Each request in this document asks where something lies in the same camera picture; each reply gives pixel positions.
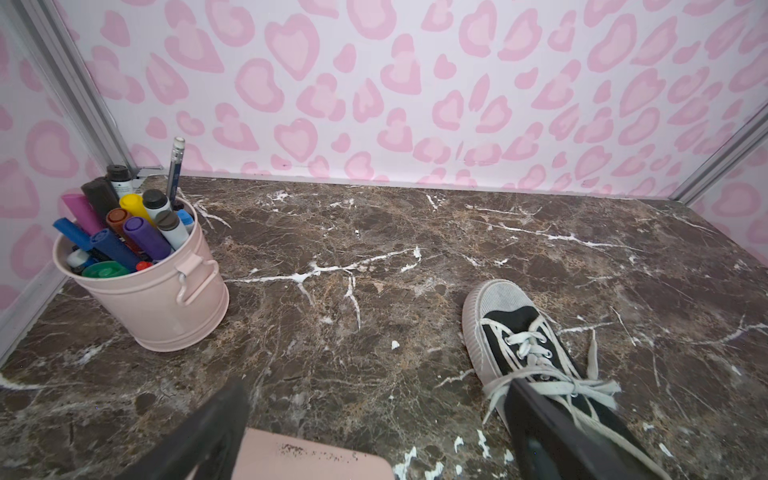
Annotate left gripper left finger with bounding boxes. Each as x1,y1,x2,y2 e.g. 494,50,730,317
117,380,249,479

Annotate pens in cup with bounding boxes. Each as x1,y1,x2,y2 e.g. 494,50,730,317
53,137,205,281

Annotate diagonal aluminium frame bar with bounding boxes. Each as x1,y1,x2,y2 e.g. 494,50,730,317
1,1,164,179

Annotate black white sneaker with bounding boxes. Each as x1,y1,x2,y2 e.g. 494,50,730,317
462,279,669,479

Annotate pink rectangular case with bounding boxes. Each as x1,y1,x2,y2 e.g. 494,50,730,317
232,428,395,480

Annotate white shoelace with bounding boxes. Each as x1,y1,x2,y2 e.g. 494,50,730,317
478,311,669,479

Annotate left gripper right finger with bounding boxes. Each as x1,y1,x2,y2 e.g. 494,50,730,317
502,379,658,480

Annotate pink pen cup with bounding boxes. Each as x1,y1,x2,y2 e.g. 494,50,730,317
52,200,230,352

